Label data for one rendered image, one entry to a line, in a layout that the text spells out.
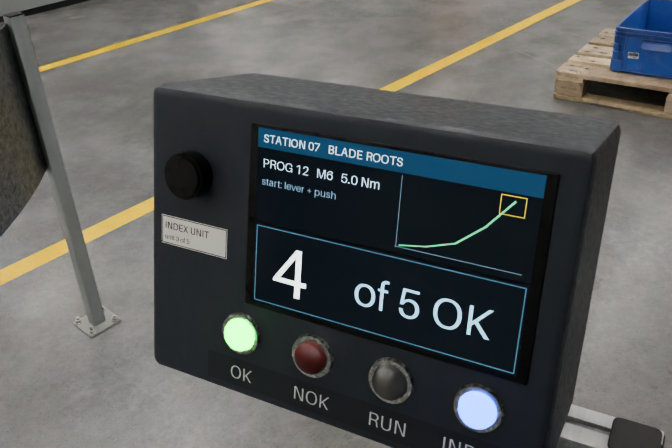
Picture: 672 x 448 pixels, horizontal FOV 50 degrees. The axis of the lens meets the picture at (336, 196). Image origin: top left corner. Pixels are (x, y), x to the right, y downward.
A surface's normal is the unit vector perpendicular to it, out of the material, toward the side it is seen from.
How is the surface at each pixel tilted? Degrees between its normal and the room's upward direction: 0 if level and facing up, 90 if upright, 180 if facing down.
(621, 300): 0
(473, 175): 75
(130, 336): 0
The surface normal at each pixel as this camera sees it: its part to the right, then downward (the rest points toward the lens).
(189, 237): -0.45, 0.22
